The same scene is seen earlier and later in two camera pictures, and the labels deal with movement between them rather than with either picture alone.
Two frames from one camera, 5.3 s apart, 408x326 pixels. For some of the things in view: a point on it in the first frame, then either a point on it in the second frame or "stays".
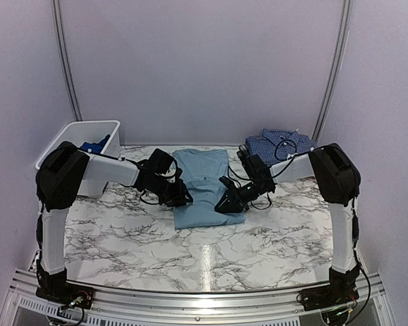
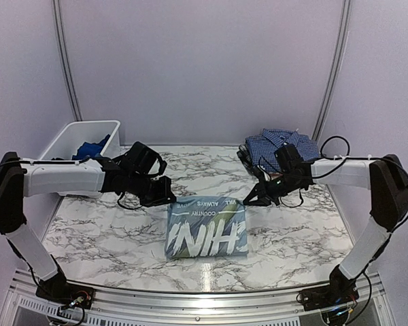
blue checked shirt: [271, 145] stays
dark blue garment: [96, 147] stays
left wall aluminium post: [66, 59] stays
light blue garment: [202, 170] -> [206, 225]
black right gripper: [234, 200] -> [264, 197]
